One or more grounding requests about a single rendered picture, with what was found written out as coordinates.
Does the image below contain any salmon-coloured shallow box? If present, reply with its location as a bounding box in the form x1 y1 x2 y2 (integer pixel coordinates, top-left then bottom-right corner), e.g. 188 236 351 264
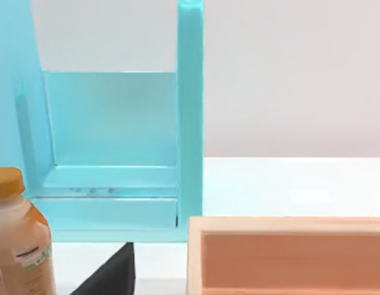
186 216 380 295

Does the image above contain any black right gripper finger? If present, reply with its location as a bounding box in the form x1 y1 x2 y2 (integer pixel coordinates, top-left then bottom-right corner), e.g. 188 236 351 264
69 242 136 295

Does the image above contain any orange-capped juice bottle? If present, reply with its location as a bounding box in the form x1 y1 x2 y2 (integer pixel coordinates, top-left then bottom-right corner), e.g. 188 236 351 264
0 167 57 295

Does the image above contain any light blue rack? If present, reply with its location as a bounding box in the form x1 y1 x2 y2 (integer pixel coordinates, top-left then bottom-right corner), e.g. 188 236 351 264
0 0 204 243

